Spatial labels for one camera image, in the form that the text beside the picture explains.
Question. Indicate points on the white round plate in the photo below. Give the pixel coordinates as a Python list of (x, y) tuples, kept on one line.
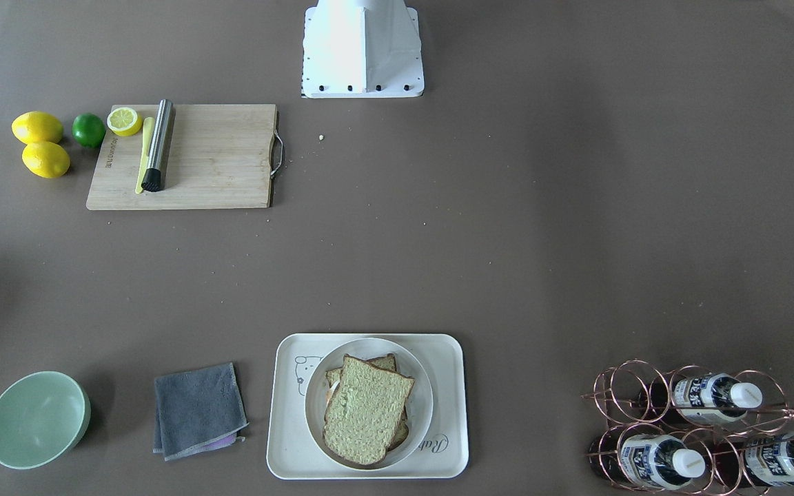
[(367, 403)]

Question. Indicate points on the cream rabbit tray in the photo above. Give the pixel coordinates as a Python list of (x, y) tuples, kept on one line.
[(443, 452)]

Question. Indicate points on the bamboo cutting board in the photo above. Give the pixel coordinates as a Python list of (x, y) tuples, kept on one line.
[(219, 157)]

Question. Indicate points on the grey folded cloth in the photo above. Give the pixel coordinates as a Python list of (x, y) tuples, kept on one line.
[(197, 411)]

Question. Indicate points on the yellow plastic knife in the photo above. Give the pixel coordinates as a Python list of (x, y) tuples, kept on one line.
[(147, 132)]

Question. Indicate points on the half lemon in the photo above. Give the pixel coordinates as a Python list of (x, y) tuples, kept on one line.
[(124, 121)]

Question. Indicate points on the green lime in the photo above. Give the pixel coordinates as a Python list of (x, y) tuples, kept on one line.
[(88, 130)]

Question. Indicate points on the front tea bottle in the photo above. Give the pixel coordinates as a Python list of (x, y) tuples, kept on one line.
[(636, 460)]

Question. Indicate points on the tea bottle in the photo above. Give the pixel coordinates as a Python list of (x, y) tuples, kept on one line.
[(762, 462), (714, 399), (636, 460)]

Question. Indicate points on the lower whole lemon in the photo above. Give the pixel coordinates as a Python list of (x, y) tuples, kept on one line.
[(45, 159)]

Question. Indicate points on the whole lemon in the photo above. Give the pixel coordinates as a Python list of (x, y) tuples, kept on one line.
[(37, 126), (45, 159)]

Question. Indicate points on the upper whole lemon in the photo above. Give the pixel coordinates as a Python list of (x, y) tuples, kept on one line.
[(37, 126)]

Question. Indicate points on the green ceramic bowl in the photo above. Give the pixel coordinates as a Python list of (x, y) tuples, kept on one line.
[(42, 416)]

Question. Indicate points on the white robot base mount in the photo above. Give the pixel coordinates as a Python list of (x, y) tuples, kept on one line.
[(362, 50)]

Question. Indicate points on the copper wire bottle rack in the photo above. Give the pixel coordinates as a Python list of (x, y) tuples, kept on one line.
[(692, 431)]

